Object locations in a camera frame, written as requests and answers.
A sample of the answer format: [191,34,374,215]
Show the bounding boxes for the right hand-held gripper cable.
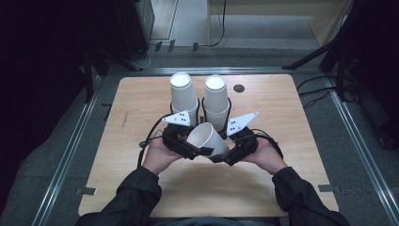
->
[250,127,285,160]

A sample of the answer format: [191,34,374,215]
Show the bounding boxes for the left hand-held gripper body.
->
[161,109,201,161]

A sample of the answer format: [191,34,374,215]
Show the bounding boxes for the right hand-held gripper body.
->
[226,110,261,168]

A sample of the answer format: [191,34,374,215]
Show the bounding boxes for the black double cup holder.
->
[169,97,233,141]

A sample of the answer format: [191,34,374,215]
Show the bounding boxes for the grey table corner bracket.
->
[74,186,98,197]
[317,184,342,193]

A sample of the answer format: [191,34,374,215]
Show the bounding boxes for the white floor cable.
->
[134,43,158,69]

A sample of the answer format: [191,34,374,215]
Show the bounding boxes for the black tripod stand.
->
[281,0,399,103]

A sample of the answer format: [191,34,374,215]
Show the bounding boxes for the person's left hand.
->
[142,135,185,176]

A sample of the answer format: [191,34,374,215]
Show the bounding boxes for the person's right hand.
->
[241,137,288,176]

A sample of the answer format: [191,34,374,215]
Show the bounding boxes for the black hanging cable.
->
[208,0,228,48]

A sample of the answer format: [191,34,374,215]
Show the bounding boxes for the black metal stand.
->
[82,43,145,104]

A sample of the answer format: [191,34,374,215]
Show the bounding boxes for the hand-held gripper cable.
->
[250,127,285,160]
[136,113,174,170]

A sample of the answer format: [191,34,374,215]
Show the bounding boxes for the dark cabinet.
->
[114,0,155,61]

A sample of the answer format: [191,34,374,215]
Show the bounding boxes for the metal floor rail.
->
[106,66,327,76]
[31,74,106,226]
[324,74,399,225]

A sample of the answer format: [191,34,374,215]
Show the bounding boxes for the black floor cables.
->
[295,74,337,110]

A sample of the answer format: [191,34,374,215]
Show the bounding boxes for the stack of white paper cups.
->
[203,74,231,133]
[169,72,200,127]

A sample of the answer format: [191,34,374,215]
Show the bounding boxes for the single white paper cup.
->
[186,121,231,158]

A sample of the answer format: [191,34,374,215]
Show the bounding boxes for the left hand-held gripper cable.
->
[136,113,174,170]

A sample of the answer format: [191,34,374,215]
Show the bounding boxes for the light wooden furniture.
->
[206,0,357,48]

